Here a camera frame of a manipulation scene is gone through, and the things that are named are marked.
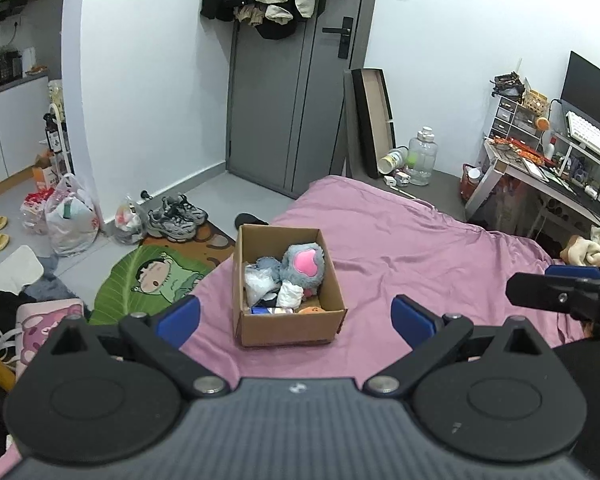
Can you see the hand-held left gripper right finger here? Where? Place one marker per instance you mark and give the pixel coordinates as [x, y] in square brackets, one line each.
[410, 317]

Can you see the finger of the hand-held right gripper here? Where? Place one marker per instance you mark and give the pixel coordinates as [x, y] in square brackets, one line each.
[575, 271]
[545, 292]

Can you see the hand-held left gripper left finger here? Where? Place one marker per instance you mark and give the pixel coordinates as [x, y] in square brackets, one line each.
[180, 317]

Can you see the clear bubble wrap bag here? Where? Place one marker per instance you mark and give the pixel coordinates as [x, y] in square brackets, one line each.
[260, 285]

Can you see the blue white packet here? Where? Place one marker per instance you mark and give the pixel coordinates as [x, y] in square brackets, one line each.
[267, 310]

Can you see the burger plush toy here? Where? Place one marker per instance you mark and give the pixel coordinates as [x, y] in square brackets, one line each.
[312, 309]

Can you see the cardboard box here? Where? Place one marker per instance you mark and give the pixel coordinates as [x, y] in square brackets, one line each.
[285, 330]

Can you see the white cloth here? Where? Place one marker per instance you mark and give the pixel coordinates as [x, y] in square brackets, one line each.
[290, 295]

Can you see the grey pink plush toy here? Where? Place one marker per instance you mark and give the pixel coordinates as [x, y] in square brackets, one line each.
[302, 265]

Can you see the beige brown plush toy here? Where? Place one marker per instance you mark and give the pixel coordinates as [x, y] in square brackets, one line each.
[587, 250]

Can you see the green leaf cartoon rug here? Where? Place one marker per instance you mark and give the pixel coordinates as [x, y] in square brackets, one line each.
[150, 280]

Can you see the pink bed sheet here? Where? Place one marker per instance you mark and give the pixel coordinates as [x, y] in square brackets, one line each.
[405, 250]

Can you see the white paper bag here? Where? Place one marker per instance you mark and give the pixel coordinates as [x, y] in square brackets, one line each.
[512, 205]

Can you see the grey sneaker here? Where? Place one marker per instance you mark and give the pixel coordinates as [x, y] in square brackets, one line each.
[192, 210]
[172, 225]

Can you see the clear plastic trash bag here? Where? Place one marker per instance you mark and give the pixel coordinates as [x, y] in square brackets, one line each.
[129, 222]

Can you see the white desk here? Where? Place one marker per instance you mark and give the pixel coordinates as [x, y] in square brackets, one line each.
[530, 172]

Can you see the black slipper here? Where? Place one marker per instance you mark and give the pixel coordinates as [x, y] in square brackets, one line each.
[250, 220]

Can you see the red bottle white lid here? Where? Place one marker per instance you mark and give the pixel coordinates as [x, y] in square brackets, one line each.
[471, 185]

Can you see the white keyboard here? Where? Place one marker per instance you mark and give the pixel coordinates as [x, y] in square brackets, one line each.
[592, 137]

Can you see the pink cartoon bag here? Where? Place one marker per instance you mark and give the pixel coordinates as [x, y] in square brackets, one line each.
[45, 325]

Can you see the small white charger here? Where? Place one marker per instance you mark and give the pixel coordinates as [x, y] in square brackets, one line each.
[397, 178]

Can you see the small orange burger toy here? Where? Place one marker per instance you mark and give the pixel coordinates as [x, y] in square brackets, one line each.
[543, 123]

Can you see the clear water jug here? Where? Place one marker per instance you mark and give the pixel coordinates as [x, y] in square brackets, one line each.
[422, 160]

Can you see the white yellow tin can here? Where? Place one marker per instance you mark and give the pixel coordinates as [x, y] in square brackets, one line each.
[392, 160]

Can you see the desk drawer organiser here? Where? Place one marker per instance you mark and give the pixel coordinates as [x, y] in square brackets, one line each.
[510, 120]

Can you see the wicker basket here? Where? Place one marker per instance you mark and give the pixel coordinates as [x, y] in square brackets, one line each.
[536, 102]

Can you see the white floor mat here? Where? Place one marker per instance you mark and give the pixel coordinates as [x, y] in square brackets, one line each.
[7, 275]

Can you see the red white plastic bag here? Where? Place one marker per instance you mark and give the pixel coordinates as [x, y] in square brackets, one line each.
[35, 212]

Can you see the black monitor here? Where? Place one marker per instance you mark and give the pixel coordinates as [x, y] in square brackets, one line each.
[592, 90]

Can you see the long black brown box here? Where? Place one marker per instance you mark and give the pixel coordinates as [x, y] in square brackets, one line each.
[375, 120]

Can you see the white storage rack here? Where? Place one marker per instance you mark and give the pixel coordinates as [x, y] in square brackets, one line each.
[57, 130]

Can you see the grey door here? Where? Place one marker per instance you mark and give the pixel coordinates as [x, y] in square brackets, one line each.
[280, 110]

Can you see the white kitchen cabinet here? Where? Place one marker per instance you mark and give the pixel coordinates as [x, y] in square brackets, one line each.
[10, 130]

